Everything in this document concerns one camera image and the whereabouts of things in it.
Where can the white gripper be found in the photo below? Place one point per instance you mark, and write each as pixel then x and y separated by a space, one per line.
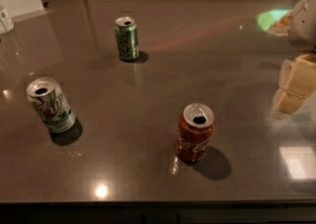
pixel 304 24

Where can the red coke can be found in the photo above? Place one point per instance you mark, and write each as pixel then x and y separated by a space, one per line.
pixel 196 124

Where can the green soda can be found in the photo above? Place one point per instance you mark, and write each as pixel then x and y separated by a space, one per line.
pixel 127 39

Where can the white 7up can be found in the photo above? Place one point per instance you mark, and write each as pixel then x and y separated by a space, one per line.
pixel 48 100

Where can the orange-white object by green glow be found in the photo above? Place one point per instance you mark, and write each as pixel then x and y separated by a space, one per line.
pixel 280 27

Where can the white container at left edge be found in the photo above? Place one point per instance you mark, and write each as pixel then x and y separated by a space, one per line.
pixel 6 23

